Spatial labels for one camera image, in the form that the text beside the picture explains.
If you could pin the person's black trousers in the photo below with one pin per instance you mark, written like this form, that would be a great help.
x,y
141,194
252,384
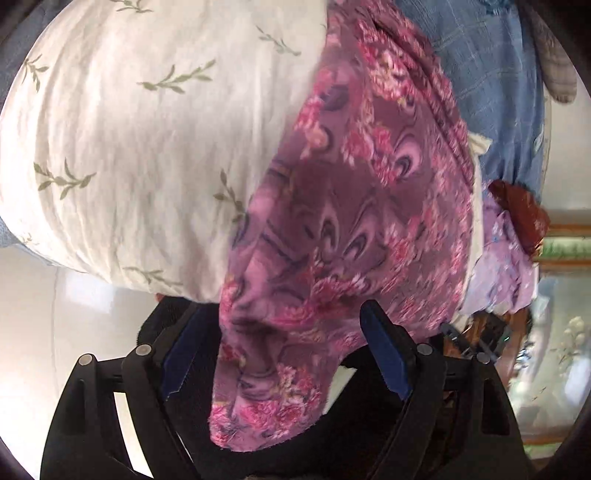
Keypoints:
x,y
332,461

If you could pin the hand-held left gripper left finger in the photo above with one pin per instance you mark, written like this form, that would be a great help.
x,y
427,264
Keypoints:
x,y
184,360

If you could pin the blue plaid quilt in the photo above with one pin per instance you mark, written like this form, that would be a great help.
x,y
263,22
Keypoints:
x,y
498,92

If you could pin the lilac floral garment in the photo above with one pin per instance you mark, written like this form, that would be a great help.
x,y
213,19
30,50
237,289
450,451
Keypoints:
x,y
498,258

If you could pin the red plastic bag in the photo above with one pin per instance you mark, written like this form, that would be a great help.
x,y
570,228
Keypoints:
x,y
521,212

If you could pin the beige striped floral blanket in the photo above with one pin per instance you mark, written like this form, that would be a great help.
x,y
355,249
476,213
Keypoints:
x,y
554,69

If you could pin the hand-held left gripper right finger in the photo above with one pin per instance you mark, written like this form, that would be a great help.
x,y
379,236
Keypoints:
x,y
388,355

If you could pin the cream leaf-print pillow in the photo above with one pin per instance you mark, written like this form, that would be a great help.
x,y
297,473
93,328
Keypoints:
x,y
138,138

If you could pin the maroon floral garment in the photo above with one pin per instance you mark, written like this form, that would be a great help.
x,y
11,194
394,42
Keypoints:
x,y
346,207

